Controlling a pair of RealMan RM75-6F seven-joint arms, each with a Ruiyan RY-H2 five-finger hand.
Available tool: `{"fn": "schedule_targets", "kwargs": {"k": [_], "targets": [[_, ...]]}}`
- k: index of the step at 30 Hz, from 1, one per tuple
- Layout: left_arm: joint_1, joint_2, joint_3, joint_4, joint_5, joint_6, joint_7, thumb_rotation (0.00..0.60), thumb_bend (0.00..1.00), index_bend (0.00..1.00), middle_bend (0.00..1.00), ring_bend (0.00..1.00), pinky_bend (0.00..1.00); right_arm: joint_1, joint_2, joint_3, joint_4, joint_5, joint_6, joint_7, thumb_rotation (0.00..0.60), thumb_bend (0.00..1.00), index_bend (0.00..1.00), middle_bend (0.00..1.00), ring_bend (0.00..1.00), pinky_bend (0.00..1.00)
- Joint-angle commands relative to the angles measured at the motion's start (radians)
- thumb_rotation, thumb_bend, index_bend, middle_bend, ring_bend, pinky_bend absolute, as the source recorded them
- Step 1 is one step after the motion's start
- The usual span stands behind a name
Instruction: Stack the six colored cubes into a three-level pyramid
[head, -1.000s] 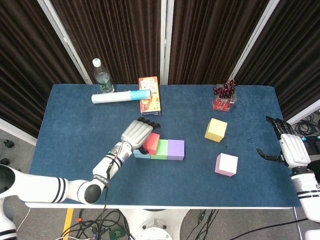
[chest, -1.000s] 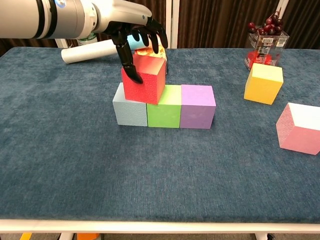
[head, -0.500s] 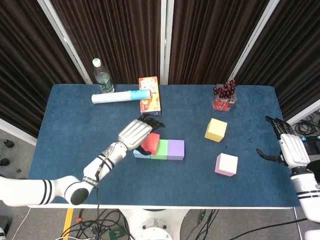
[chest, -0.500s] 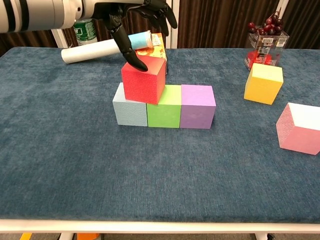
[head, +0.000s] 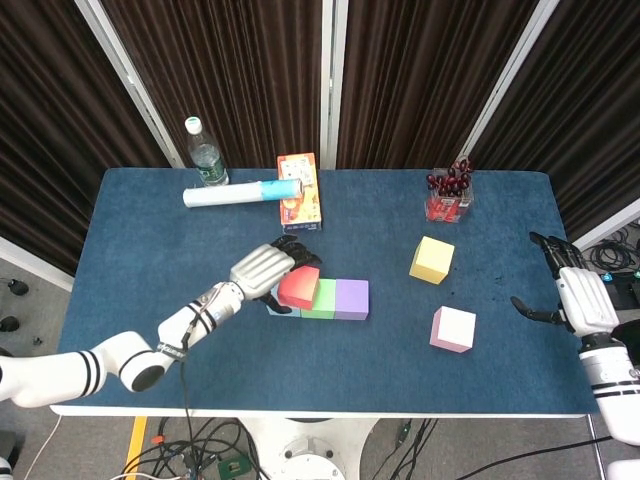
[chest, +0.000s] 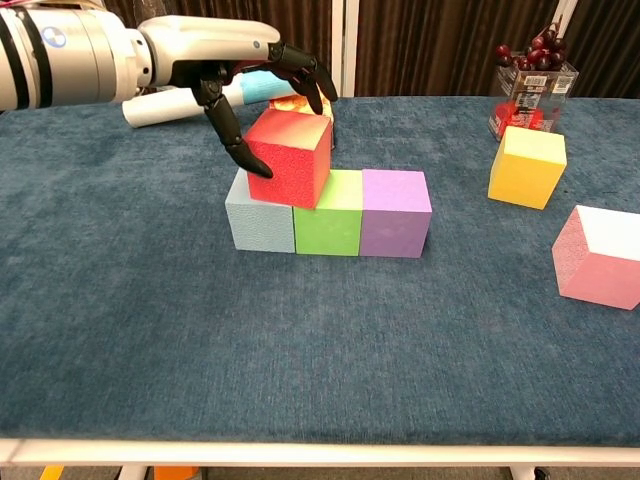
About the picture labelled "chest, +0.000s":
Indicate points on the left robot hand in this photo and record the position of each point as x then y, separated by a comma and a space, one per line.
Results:
210, 42

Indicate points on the red foam cube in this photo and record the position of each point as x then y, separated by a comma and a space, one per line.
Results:
290, 170

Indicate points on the light blue foam cube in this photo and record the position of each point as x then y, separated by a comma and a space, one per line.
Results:
260, 227

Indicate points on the purple foam cube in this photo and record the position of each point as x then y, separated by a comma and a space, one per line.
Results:
395, 230

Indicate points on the yellow foam cube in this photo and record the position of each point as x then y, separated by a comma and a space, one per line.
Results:
525, 175

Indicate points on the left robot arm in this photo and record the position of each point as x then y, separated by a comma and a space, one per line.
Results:
65, 55

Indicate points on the white roll blue band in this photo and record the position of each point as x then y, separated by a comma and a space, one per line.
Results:
160, 107

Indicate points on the orange blue snack box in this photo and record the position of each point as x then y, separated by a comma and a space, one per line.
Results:
295, 104

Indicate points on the green foam cube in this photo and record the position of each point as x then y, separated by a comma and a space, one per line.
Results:
327, 230

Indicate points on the brown pleated curtain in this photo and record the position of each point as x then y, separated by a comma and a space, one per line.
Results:
450, 40

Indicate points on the red packet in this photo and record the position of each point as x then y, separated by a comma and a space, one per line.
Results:
520, 120

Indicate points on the blue table cloth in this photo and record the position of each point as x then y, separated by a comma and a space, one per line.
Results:
320, 350

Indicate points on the bunch of red grapes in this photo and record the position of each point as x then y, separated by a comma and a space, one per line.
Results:
537, 55

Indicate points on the clear plastic box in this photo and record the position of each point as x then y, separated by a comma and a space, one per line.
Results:
540, 85

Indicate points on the orange object under table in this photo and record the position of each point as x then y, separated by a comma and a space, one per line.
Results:
175, 474

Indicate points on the pink foam cube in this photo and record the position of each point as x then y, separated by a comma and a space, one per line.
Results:
600, 280

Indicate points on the yellow floor tape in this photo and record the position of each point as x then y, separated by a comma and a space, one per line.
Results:
50, 474

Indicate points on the white partition frame post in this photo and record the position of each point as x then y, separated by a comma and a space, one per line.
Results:
567, 10
345, 30

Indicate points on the white table frame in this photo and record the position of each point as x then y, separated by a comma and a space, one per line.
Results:
320, 454

